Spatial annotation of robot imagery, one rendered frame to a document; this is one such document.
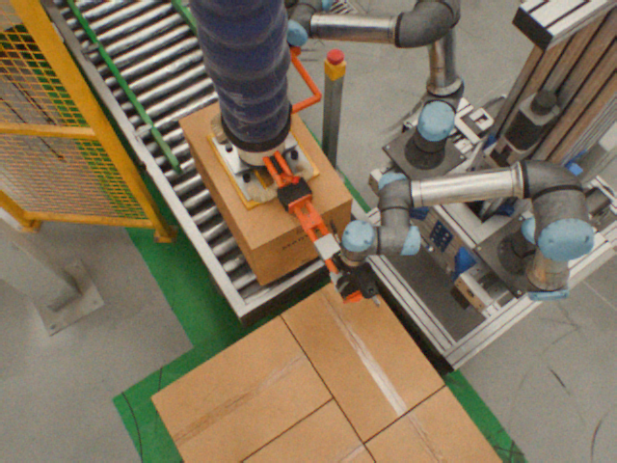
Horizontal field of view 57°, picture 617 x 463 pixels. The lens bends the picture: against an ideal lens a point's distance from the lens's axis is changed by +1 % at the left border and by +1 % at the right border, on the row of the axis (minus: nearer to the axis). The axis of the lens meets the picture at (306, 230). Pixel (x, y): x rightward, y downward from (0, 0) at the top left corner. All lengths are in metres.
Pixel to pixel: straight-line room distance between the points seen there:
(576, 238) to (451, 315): 1.47
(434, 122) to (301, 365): 1.08
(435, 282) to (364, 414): 0.83
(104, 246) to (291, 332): 1.30
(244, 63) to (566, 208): 0.84
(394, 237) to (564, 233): 0.38
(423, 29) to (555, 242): 0.67
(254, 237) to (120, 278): 1.36
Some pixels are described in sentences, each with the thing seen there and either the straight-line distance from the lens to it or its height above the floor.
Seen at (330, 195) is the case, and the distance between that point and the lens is 1.99.
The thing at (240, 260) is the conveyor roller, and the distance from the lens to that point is 2.47.
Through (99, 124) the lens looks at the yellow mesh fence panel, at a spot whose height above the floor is 1.10.
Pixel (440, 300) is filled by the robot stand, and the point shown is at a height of 0.21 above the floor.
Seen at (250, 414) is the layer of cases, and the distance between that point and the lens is 2.33.
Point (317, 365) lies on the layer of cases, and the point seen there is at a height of 0.54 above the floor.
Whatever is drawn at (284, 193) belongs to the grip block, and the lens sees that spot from 1.83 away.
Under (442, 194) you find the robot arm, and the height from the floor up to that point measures 1.57.
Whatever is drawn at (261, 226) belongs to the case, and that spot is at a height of 1.07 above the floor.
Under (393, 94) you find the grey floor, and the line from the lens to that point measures 3.58.
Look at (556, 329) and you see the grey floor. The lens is 3.19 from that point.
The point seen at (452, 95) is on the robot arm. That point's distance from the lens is 2.03.
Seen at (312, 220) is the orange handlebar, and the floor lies 1.22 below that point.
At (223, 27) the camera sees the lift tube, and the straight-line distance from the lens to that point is 1.40.
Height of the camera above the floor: 2.86
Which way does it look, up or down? 67 degrees down
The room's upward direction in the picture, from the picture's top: 1 degrees counter-clockwise
